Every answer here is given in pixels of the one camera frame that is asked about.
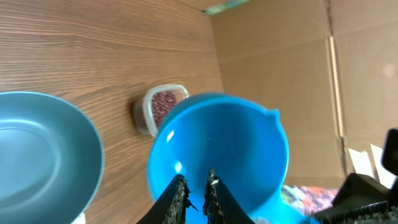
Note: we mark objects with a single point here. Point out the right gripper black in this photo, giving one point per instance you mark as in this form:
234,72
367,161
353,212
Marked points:
374,203

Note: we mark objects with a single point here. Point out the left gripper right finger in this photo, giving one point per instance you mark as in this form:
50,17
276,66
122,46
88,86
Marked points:
220,206

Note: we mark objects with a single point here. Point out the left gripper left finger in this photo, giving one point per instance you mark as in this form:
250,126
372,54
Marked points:
171,206

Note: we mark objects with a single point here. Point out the blue plastic measuring scoop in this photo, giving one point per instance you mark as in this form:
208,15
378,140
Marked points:
242,141

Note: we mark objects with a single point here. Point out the white digital kitchen scale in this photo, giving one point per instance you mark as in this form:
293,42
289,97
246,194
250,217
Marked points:
81,219

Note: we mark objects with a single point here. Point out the teal bowl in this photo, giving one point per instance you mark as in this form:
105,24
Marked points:
52,159

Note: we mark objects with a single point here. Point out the clear plastic container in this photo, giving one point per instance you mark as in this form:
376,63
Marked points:
150,109

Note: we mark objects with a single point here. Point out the red beans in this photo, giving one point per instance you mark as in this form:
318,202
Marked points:
162,103

